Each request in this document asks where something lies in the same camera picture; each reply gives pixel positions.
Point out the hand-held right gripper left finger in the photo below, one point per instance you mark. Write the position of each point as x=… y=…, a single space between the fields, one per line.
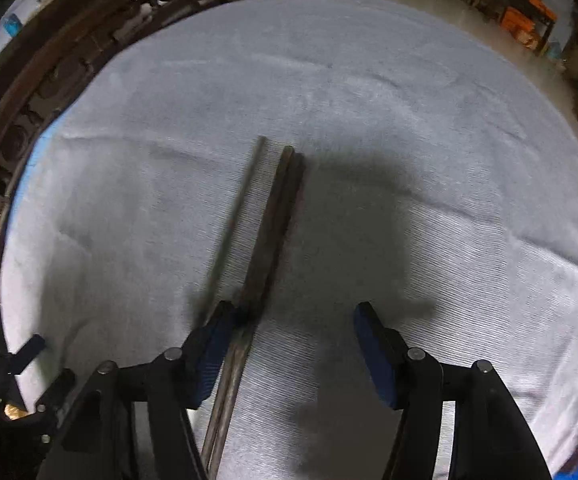
x=214 y=347

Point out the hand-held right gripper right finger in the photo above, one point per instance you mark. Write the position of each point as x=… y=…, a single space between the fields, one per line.
x=374 y=355

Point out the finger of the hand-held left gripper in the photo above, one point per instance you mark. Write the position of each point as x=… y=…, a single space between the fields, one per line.
x=31 y=347
x=56 y=387

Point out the dark wooden chopstick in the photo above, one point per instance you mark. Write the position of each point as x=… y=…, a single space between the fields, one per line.
x=271 y=210
x=239 y=215
x=289 y=200

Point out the grey table cloth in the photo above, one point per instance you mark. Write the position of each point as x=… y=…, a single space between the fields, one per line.
x=394 y=110

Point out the carved dark wooden bench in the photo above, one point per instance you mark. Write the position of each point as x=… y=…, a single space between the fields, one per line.
x=69 y=60

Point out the blue thermos bottle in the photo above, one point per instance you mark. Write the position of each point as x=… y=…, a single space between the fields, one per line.
x=11 y=25

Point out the clear water jug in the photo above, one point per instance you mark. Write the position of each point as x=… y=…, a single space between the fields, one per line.
x=554 y=50

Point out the orange cardboard box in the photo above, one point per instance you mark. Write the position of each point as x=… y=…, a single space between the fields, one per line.
x=518 y=20
x=543 y=7

